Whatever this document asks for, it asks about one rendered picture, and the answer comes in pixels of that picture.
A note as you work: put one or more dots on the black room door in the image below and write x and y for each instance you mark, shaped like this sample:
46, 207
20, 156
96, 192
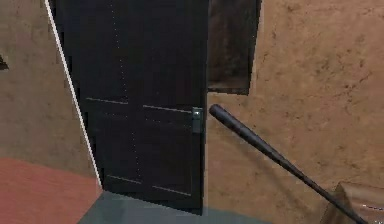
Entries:
143, 100

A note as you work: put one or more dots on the black baseball bat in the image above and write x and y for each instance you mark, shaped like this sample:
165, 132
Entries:
256, 141

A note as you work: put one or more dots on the dark brown framed picture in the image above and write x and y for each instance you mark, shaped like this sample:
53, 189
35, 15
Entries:
231, 46

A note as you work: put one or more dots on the brown wooden box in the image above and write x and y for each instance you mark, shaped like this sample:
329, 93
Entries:
363, 203

